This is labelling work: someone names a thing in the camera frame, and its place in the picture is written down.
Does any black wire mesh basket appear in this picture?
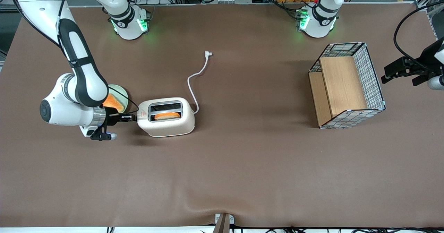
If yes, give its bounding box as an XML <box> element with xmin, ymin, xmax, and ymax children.
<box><xmin>308</xmin><ymin>42</ymin><xmax>386</xmax><ymax>130</ymax></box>

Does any wooden stepped shelf insert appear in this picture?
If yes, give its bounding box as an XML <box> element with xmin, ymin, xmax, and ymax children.
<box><xmin>309</xmin><ymin>56</ymin><xmax>368</xmax><ymax>127</ymax></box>

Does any metal table edge bracket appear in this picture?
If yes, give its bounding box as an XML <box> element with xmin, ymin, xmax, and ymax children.
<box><xmin>212</xmin><ymin>213</ymin><xmax>235</xmax><ymax>233</ymax></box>

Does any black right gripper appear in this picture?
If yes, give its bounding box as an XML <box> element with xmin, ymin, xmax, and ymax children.
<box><xmin>104</xmin><ymin>106</ymin><xmax>138</xmax><ymax>127</ymax></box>

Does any white two-slot toaster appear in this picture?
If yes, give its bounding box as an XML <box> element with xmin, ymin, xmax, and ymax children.
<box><xmin>136</xmin><ymin>97</ymin><xmax>195</xmax><ymax>138</ymax></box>

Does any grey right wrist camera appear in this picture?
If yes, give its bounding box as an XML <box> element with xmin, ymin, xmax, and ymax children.
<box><xmin>90</xmin><ymin>124</ymin><xmax>118</xmax><ymax>142</ymax></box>

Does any toast slice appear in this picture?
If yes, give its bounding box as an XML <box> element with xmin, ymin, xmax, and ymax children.
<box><xmin>154</xmin><ymin>112</ymin><xmax>181</xmax><ymax>120</ymax></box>

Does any white power cord with plug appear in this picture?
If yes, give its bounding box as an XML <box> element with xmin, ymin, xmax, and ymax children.
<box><xmin>187</xmin><ymin>51</ymin><xmax>213</xmax><ymax>114</ymax></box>

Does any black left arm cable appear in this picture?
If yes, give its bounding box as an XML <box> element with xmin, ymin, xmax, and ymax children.
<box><xmin>393</xmin><ymin>1</ymin><xmax>444</xmax><ymax>73</ymax></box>

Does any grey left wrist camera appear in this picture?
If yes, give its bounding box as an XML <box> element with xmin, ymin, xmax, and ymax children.
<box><xmin>412</xmin><ymin>74</ymin><xmax>444</xmax><ymax>91</ymax></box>

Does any brown table cover mat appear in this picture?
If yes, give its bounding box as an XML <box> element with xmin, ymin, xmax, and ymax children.
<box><xmin>0</xmin><ymin>2</ymin><xmax>444</xmax><ymax>228</ymax></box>

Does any triangular golden pastry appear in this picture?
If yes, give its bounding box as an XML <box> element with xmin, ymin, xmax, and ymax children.
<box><xmin>103</xmin><ymin>94</ymin><xmax>124</xmax><ymax>113</ymax></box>

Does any pale green round plate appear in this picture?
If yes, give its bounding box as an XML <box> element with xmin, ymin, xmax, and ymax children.
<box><xmin>107</xmin><ymin>84</ymin><xmax>130</xmax><ymax>114</ymax></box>

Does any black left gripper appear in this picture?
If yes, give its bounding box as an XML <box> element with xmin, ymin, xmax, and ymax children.
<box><xmin>381</xmin><ymin>36</ymin><xmax>444</xmax><ymax>85</ymax></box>

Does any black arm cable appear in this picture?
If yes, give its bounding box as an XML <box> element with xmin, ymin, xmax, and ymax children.
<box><xmin>393</xmin><ymin>1</ymin><xmax>444</xmax><ymax>73</ymax></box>
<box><xmin>10</xmin><ymin>0</ymin><xmax>140</xmax><ymax>115</ymax></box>

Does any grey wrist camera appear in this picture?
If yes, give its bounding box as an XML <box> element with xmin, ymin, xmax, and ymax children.
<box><xmin>90</xmin><ymin>124</ymin><xmax>118</xmax><ymax>142</ymax></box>
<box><xmin>412</xmin><ymin>74</ymin><xmax>444</xmax><ymax>91</ymax></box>

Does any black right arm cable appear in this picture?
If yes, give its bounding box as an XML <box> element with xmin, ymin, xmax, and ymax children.
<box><xmin>10</xmin><ymin>0</ymin><xmax>140</xmax><ymax>115</ymax></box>

